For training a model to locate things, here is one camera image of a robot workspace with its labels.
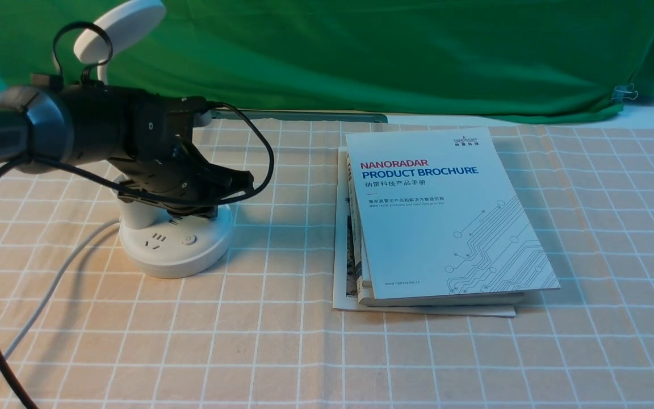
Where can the green backdrop cloth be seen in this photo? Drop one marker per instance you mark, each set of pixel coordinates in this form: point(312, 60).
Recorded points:
point(538, 62)

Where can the bottom white booklet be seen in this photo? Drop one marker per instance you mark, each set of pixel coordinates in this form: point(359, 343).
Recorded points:
point(344, 282)

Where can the white Nanoradar product brochure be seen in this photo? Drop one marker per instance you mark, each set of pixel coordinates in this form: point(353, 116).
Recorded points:
point(440, 221)

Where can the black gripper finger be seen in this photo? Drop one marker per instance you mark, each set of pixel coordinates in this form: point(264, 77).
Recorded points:
point(226, 185)

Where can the metal binder clip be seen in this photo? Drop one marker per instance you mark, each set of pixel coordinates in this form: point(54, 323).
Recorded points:
point(623, 93)

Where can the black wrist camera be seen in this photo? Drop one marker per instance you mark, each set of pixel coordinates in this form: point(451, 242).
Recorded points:
point(184, 114)

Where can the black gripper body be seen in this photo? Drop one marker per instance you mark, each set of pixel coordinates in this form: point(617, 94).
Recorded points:
point(181, 173)

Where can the white desk lamp with sockets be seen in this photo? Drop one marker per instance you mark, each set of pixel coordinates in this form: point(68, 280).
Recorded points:
point(162, 245)

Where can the dark metal bar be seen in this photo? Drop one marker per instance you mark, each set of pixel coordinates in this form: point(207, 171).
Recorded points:
point(310, 116)

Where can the checkered beige tablecloth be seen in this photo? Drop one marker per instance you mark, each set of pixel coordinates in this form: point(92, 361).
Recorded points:
point(259, 331)

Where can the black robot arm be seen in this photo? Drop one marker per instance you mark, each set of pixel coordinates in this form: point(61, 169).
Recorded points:
point(137, 143)

